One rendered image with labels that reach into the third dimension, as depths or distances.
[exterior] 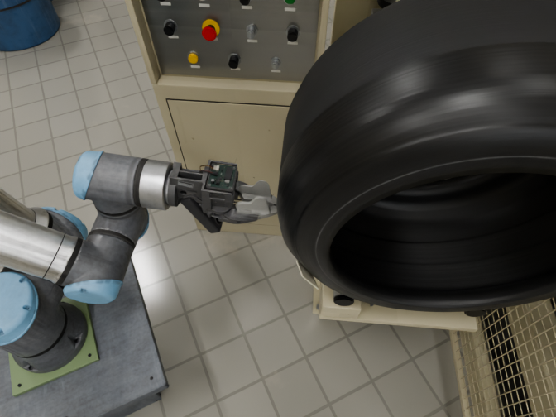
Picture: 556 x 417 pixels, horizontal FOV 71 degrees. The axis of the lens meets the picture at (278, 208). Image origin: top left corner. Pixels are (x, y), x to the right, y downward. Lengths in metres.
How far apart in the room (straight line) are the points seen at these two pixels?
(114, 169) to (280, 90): 0.72
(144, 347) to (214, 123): 0.76
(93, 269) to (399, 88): 0.58
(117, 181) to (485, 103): 0.56
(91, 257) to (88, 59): 2.65
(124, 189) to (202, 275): 1.24
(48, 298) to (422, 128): 0.92
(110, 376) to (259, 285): 0.87
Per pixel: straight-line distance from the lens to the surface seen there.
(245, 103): 1.35
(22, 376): 1.31
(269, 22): 1.24
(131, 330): 1.24
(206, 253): 1.98
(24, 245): 0.77
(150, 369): 1.19
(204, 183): 0.69
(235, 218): 0.72
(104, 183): 0.74
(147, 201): 0.73
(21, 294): 1.06
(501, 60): 0.50
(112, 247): 0.79
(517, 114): 0.48
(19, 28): 3.59
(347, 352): 1.79
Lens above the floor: 1.71
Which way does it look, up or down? 55 degrees down
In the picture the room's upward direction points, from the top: straight up
